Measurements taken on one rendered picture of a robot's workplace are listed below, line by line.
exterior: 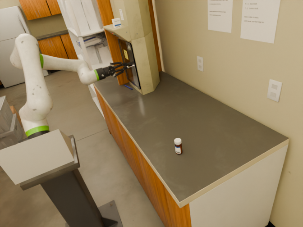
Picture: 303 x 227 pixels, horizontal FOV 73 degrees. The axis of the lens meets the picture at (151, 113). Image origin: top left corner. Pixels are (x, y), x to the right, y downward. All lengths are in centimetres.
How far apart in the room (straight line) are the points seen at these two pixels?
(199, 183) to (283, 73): 69
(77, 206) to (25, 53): 105
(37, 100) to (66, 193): 65
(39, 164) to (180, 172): 77
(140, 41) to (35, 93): 85
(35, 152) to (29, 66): 48
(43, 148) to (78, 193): 46
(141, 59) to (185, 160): 92
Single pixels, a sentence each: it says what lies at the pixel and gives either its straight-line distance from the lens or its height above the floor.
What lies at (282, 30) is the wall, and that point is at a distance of 120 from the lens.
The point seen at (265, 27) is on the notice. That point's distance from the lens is 124.
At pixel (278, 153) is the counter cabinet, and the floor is 87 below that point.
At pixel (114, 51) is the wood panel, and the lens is 201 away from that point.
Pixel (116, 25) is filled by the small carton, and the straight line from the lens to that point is 166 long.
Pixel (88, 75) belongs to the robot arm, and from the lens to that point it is 168.
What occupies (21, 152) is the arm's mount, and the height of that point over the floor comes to 112.
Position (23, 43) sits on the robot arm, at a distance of 147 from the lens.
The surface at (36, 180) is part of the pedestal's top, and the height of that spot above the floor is 93.
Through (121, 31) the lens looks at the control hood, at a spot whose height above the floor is 149.
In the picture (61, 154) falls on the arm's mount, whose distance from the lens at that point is 130.
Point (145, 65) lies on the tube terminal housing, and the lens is 174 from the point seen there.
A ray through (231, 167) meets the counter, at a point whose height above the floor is 94.
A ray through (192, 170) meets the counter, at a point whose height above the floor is 94.
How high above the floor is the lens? 175
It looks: 32 degrees down
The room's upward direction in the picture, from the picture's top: 11 degrees counter-clockwise
